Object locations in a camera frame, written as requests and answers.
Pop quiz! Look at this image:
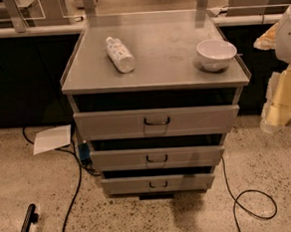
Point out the black floor cable left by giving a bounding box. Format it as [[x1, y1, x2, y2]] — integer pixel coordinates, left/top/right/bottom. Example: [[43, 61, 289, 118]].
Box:
[[22, 121, 105, 232]]

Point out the grey bottom drawer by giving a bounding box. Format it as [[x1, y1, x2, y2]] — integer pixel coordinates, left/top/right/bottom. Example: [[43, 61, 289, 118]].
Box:
[[101, 173, 214, 195]]

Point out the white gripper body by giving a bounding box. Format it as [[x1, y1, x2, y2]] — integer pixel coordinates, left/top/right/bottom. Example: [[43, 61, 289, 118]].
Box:
[[260, 65, 291, 133]]

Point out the black looped cable right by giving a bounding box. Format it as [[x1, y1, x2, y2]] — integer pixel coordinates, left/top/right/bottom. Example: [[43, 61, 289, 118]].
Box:
[[220, 153, 280, 232]]

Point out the white paper sheet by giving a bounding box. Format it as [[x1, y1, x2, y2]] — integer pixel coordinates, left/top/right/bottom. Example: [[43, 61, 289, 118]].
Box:
[[33, 125, 71, 154]]

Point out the grey drawer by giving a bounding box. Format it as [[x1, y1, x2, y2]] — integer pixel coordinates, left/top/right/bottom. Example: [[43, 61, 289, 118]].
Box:
[[101, 173, 214, 195], [91, 145, 224, 172], [74, 105, 239, 141]]

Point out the dark lab counter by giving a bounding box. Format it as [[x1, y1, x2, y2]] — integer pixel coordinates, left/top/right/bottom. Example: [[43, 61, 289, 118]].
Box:
[[0, 25, 287, 128]]

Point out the black bar object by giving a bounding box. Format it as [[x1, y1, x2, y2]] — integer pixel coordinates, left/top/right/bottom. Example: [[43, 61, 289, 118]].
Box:
[[20, 204, 39, 232]]

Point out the grey top drawer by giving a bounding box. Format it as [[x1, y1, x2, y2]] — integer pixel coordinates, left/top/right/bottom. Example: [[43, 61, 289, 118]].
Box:
[[74, 105, 239, 141]]

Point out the clear plastic water bottle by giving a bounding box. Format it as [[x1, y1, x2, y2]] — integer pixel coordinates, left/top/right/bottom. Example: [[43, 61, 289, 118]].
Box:
[[107, 37, 136, 74]]

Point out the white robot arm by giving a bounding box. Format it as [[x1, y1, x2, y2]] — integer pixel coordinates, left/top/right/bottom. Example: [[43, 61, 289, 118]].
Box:
[[253, 5, 291, 133]]

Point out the white ceramic bowl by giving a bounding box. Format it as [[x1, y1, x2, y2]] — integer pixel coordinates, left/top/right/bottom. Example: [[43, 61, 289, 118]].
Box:
[[196, 39, 237, 72]]

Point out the grey middle drawer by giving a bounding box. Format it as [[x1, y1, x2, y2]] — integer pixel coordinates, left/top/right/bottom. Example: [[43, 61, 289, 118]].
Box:
[[91, 145, 224, 172]]

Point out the blue power box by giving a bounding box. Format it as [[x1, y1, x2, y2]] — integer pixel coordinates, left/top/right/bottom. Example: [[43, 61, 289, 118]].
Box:
[[78, 143, 91, 161]]

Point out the grey metal drawer cabinet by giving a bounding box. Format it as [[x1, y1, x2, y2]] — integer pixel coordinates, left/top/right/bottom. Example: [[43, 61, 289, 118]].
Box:
[[55, 4, 261, 205]]

